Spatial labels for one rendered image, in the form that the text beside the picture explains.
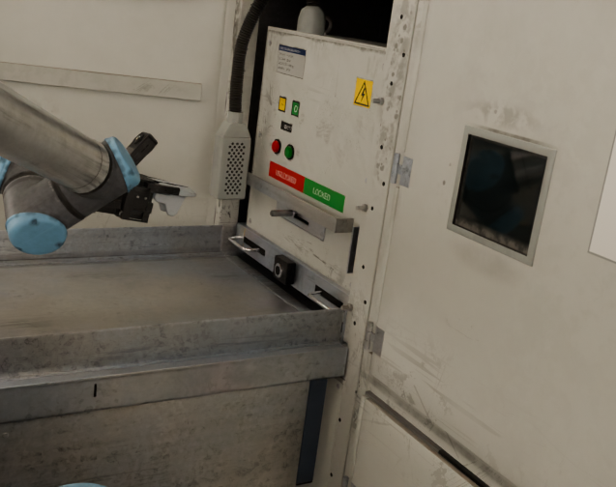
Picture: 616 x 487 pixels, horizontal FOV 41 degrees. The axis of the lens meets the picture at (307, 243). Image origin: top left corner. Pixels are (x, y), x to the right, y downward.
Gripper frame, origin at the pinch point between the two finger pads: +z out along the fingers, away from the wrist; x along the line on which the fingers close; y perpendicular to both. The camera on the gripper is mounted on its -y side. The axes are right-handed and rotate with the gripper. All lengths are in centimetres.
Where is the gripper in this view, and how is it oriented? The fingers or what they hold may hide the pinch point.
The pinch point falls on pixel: (190, 189)
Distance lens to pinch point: 163.2
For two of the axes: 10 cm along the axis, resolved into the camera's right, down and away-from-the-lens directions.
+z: 8.2, 1.3, 5.5
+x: 5.1, 2.8, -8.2
